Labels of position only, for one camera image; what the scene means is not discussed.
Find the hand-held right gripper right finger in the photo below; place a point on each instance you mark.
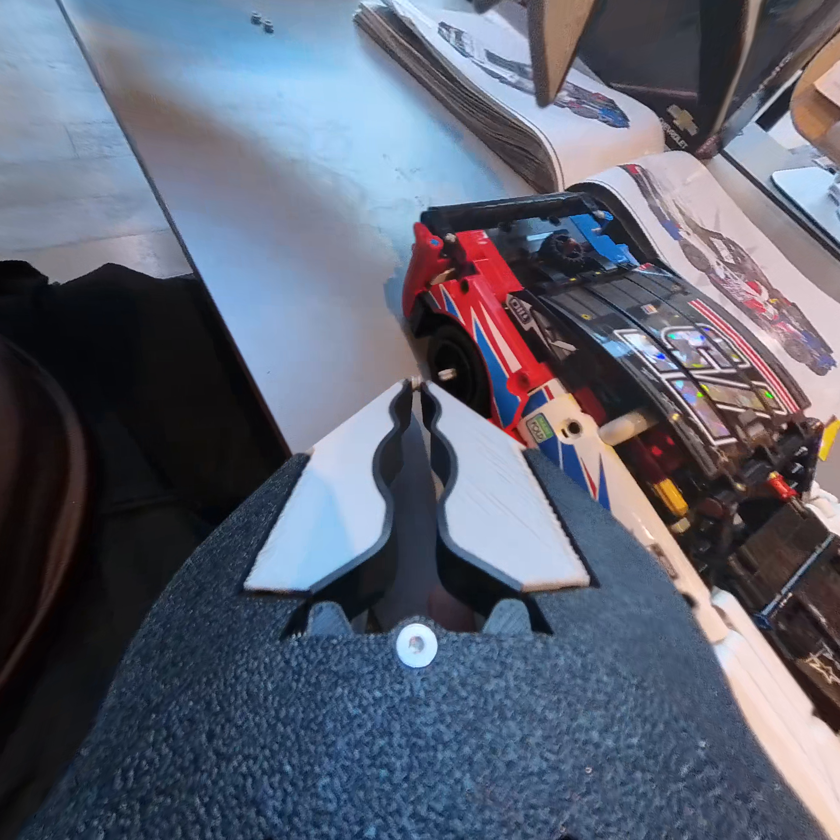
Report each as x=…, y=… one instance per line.
x=505, y=518

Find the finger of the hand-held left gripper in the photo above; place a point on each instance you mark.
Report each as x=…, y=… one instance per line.
x=558, y=39
x=728, y=52

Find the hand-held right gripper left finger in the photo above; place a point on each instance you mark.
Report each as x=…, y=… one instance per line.
x=328, y=518

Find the toy brick race car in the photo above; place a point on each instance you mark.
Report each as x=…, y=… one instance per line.
x=590, y=328

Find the person's right hand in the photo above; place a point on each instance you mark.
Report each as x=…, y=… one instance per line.
x=453, y=607

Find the toy race car box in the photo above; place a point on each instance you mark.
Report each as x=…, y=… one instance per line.
x=682, y=124

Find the race car instruction booklet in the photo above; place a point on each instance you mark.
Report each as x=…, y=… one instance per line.
x=590, y=138

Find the yellow leaflet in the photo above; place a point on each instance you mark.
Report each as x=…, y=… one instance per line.
x=830, y=438

